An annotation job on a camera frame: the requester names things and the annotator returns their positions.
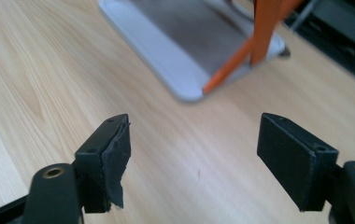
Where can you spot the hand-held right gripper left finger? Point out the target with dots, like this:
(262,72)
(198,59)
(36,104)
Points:
(104,168)

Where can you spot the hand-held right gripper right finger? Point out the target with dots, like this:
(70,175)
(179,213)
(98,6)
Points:
(294,161)

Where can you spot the light grey tray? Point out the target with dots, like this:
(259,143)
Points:
(172,40)

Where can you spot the grey metal stand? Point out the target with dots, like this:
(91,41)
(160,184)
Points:
(305,14)

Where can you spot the dark grey box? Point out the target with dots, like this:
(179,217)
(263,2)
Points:
(347,21)

